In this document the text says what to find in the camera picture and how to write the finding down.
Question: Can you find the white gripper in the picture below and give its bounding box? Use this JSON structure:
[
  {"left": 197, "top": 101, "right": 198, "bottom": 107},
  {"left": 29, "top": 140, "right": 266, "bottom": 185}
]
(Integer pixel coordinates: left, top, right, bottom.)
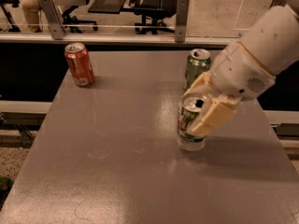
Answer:
[{"left": 184, "top": 42, "right": 276, "bottom": 137}]

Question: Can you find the white 7up can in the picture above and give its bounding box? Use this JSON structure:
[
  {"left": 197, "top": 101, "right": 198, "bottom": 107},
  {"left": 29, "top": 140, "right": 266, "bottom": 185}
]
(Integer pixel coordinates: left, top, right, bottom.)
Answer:
[{"left": 177, "top": 93, "right": 206, "bottom": 151}]

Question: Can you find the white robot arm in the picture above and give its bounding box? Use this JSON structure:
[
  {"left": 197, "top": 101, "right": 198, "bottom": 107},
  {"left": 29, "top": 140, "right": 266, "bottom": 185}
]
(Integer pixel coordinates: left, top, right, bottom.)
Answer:
[{"left": 187, "top": 0, "right": 299, "bottom": 137}]

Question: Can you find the green soda can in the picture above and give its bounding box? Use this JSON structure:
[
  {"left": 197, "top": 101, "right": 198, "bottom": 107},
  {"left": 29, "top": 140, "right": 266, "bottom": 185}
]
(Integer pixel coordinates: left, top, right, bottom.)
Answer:
[{"left": 184, "top": 49, "right": 211, "bottom": 90}]

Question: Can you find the orange-red coke can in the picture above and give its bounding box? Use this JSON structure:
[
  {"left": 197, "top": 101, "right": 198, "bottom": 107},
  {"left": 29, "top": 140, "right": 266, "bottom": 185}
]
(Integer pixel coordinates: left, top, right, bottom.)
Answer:
[{"left": 64, "top": 43, "right": 94, "bottom": 87}]

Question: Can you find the black office chair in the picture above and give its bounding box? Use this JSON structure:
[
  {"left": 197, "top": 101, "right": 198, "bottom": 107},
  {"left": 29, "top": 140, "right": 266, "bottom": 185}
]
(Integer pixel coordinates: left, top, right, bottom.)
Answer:
[{"left": 129, "top": 0, "right": 178, "bottom": 35}]

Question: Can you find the black side table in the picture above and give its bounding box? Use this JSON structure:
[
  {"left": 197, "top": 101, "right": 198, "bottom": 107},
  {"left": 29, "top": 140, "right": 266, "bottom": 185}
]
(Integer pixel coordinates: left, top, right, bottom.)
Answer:
[{"left": 88, "top": 0, "right": 125, "bottom": 14}]

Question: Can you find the black rolling chair left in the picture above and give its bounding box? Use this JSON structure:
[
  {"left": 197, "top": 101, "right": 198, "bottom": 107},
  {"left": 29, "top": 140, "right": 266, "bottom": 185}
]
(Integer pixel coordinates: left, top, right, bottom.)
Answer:
[{"left": 55, "top": 0, "right": 98, "bottom": 34}]

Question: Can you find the middle metal rail bracket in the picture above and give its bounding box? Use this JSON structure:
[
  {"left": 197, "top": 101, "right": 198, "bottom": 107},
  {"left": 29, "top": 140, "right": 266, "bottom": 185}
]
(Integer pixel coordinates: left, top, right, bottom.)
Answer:
[{"left": 175, "top": 0, "right": 190, "bottom": 43}]

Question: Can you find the metal rail bracket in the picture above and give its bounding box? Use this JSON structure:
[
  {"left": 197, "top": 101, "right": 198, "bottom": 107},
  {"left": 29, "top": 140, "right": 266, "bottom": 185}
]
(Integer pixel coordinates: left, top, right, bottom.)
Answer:
[
  {"left": 175, "top": 0, "right": 190, "bottom": 43},
  {"left": 38, "top": 0, "right": 65, "bottom": 40},
  {"left": 270, "top": 0, "right": 286, "bottom": 7}
]

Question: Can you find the right metal rail bracket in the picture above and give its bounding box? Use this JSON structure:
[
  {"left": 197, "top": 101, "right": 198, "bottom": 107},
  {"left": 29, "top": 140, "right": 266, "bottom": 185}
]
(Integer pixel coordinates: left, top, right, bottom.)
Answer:
[{"left": 270, "top": 0, "right": 286, "bottom": 7}]

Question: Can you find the left metal rail bracket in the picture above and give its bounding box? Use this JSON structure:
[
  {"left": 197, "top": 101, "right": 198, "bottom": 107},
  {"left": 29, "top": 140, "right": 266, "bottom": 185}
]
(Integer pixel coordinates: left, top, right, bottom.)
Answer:
[{"left": 38, "top": 0, "right": 65, "bottom": 40}]

